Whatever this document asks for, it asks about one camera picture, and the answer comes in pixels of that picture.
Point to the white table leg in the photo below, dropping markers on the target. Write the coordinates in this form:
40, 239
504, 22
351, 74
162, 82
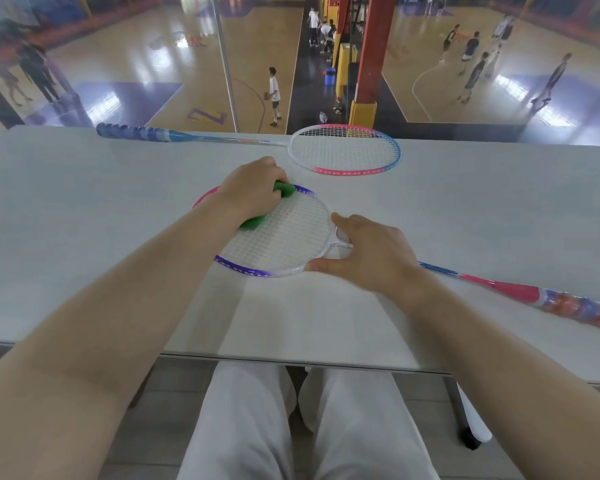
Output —
470, 419
140, 392

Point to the person's right hand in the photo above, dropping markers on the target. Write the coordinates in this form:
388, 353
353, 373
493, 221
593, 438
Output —
375, 259

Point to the group of distant people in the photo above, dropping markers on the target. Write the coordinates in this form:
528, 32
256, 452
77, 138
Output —
274, 94

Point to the person's white trousers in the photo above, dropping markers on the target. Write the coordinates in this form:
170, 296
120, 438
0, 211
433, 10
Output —
240, 424

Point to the blue bin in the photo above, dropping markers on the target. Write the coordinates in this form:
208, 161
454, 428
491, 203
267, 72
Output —
330, 76

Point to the purple pink badminton racket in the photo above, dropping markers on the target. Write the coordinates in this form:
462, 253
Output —
520, 292

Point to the green black cleaning cloth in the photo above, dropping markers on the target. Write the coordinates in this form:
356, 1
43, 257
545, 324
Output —
285, 188

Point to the dark hoop post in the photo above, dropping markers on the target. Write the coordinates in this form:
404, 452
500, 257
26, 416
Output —
0, 104

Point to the red pillar with yellow base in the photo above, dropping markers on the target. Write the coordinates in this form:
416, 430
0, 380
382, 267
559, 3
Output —
375, 49

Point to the person's left hand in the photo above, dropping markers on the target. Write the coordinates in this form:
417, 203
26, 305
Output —
252, 189

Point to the pink blue badminton racket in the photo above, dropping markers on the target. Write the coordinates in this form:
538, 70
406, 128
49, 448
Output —
130, 132

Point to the metal window mullion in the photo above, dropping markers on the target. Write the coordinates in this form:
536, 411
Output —
225, 59

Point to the yellow padded post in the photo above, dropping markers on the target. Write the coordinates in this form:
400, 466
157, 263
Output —
345, 69

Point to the person's left forearm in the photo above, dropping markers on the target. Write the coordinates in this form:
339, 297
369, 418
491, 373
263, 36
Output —
100, 339

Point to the person's right forearm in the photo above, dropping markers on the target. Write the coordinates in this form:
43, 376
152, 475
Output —
510, 389

